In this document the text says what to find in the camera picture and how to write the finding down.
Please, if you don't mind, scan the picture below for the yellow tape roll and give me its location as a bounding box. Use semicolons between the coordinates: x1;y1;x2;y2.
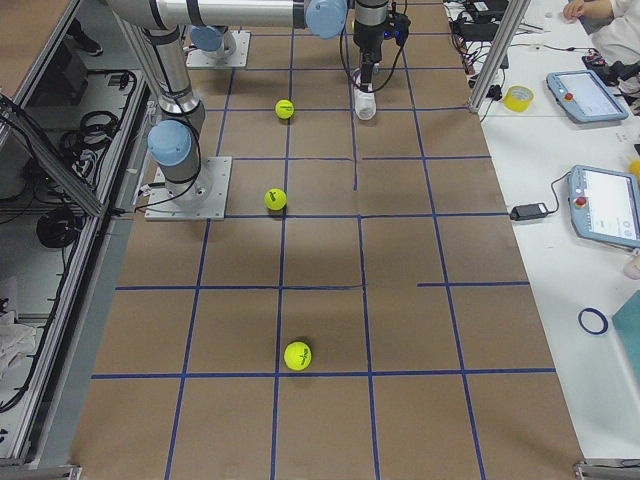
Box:
503;85;534;113

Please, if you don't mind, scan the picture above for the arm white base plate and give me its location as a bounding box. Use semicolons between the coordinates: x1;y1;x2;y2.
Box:
186;30;251;70
144;156;232;221

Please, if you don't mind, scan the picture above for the aluminium frame post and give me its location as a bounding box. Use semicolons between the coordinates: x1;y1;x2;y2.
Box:
468;0;530;113

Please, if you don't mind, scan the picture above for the yellow Wilson tennis ball far left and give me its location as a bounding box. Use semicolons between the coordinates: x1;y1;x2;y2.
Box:
284;340;312;372

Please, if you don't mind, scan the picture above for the blue tape ring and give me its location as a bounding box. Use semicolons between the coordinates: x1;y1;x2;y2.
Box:
578;307;609;336

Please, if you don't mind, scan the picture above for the blue teach pendant far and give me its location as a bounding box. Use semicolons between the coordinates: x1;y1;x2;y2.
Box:
546;70;628;123

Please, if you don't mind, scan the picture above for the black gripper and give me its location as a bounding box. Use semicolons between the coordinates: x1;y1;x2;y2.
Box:
354;0;411;93

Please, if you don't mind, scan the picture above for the blue teach pendant near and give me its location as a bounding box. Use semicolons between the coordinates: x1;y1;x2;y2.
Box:
567;165;639;249

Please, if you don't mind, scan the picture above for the yellow tennis ball near base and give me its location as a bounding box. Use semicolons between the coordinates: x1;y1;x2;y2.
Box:
264;188;287;211

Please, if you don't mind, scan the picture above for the black power brick right table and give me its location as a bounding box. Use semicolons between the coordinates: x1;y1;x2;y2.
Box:
509;203;550;221

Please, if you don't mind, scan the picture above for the yellow Head tennis ball centre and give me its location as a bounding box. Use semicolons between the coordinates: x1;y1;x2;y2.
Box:
274;99;295;120

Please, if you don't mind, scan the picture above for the person in white coat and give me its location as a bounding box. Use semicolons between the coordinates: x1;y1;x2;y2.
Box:
562;0;639;66

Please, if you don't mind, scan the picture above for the clear Wilson tennis ball can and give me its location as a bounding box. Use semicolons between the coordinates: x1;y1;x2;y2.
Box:
352;69;377;121

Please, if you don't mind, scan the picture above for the white crumpled cloth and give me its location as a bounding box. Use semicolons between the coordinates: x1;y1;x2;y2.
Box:
0;279;39;386

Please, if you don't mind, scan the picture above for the blue teach pendant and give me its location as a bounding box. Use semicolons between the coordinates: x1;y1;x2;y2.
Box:
567;165;639;249
546;70;628;123

